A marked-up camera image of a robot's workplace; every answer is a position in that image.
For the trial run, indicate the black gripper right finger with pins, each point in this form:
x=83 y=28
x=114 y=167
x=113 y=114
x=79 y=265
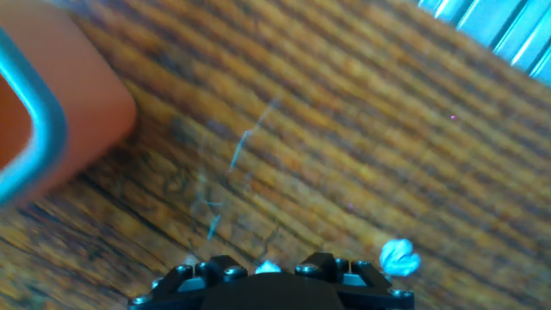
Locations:
x=327 y=264

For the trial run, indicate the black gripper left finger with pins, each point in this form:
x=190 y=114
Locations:
x=215 y=267

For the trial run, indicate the white paper ball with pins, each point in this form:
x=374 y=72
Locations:
x=268 y=268
x=399 y=257

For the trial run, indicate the orange square trash can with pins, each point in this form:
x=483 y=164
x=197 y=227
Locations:
x=86 y=94

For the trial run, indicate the brown wood grain board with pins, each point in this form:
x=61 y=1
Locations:
x=327 y=150

